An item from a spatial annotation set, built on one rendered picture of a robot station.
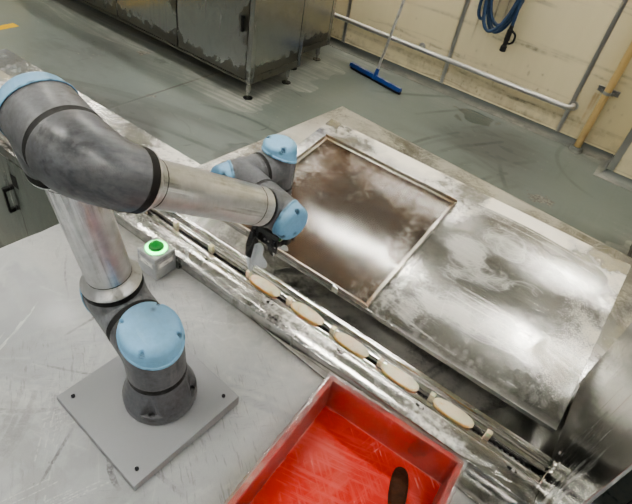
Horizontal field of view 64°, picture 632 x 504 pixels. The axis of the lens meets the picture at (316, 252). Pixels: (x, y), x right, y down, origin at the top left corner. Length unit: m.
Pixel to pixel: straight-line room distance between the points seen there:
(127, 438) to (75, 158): 0.62
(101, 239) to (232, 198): 0.24
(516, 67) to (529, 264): 3.37
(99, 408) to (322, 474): 0.47
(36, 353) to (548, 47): 4.20
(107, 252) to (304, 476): 0.58
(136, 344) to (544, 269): 1.09
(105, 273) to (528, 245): 1.14
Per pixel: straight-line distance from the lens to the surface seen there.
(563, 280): 1.55
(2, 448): 1.21
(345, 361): 1.23
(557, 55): 4.68
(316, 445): 1.15
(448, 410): 1.24
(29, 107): 0.78
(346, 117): 2.29
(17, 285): 1.47
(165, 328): 0.98
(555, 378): 1.36
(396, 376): 1.24
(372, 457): 1.16
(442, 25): 4.95
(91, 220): 0.90
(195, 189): 0.79
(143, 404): 1.10
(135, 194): 0.72
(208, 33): 4.23
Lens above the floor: 1.83
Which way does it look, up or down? 41 degrees down
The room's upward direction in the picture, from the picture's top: 12 degrees clockwise
